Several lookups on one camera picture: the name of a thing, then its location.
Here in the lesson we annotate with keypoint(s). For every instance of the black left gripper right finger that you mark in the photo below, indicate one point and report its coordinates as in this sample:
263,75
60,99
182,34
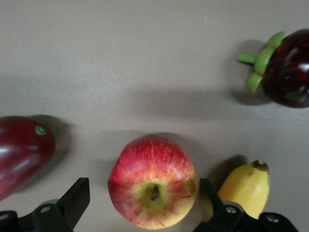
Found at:
217,212

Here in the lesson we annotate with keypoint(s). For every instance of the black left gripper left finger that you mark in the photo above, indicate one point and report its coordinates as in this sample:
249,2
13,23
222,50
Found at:
72,205

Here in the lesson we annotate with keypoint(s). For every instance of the yellow banana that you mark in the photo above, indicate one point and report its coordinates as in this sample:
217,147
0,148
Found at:
248,188

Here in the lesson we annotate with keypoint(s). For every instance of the red yellow apple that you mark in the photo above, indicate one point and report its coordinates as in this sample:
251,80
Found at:
152,181

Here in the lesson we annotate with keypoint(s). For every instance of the red yellow mango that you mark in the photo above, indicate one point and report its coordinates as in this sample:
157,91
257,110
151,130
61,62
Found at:
21,154

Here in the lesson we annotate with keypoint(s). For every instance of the dark purple mangosteen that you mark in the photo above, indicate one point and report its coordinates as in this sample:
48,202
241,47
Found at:
287,70

